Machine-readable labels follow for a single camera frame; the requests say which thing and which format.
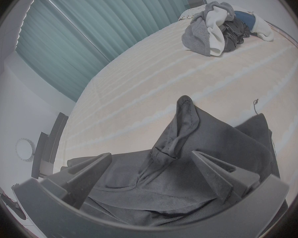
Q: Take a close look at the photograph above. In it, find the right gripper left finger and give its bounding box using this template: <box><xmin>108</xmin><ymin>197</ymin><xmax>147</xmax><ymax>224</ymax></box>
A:
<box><xmin>40</xmin><ymin>152</ymin><xmax>113</xmax><ymax>209</ymax></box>

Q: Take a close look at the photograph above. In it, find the black T-shirt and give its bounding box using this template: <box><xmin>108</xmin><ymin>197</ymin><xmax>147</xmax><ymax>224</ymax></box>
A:
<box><xmin>62</xmin><ymin>95</ymin><xmax>288</xmax><ymax>229</ymax></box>

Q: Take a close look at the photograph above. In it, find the black chest of drawers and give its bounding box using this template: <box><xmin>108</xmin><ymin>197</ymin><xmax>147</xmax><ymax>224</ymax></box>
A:
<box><xmin>31</xmin><ymin>112</ymin><xmax>69</xmax><ymax>180</ymax></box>

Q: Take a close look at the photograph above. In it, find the bed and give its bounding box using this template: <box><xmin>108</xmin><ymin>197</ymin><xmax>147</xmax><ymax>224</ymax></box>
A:
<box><xmin>53</xmin><ymin>0</ymin><xmax>298</xmax><ymax>183</ymax></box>

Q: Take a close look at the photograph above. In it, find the blue-green curtain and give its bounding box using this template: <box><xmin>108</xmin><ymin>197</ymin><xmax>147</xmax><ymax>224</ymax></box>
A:
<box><xmin>41</xmin><ymin>0</ymin><xmax>204</xmax><ymax>64</ymax></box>
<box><xmin>15</xmin><ymin>0</ymin><xmax>110</xmax><ymax>102</ymax></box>

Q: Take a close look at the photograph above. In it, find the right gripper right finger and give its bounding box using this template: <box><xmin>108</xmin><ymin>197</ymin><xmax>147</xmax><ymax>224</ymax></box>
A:
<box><xmin>192</xmin><ymin>151</ymin><xmax>261</xmax><ymax>203</ymax></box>

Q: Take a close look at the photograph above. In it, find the pile of clothes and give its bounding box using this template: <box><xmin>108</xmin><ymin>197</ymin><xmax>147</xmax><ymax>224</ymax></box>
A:
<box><xmin>181</xmin><ymin>1</ymin><xmax>274</xmax><ymax>57</ymax></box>

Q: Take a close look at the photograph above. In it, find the white printed pillow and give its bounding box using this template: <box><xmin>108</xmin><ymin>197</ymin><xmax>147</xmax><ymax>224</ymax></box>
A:
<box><xmin>178</xmin><ymin>5</ymin><xmax>206</xmax><ymax>22</ymax></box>

